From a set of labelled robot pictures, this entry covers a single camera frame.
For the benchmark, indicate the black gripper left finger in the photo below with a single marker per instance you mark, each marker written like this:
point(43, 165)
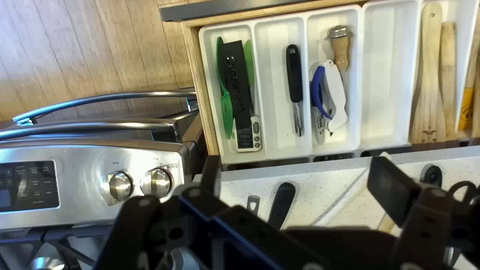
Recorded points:
point(133, 225)

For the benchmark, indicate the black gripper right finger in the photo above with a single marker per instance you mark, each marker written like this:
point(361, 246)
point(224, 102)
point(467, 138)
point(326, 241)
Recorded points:
point(421, 219)

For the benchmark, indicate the wide wooden spatula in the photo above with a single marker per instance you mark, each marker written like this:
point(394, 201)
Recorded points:
point(430, 99)

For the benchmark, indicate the narrow wooden spatula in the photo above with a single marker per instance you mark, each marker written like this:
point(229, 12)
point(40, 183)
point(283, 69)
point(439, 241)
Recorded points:
point(449, 75)

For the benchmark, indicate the silver stove knob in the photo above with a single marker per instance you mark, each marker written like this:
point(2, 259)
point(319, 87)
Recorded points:
point(121, 184)
point(158, 180)

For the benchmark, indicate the black cast iron stove grate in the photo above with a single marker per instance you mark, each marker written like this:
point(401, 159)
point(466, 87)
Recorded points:
point(61, 247)

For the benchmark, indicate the stainless steel gas stove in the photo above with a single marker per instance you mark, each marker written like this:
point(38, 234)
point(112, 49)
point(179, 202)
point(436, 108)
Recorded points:
point(76, 159)

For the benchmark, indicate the silver metal kitchen tool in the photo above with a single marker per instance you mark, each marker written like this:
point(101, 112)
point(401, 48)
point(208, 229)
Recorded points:
point(253, 204)

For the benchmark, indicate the wooden kitchen drawer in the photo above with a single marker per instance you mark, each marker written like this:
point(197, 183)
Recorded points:
point(205, 99)

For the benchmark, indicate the white cutlery organizer tray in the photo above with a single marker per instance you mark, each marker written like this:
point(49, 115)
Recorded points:
point(385, 75)

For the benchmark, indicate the white plastic scraper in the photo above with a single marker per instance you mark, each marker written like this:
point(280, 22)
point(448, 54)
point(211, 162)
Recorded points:
point(338, 91)

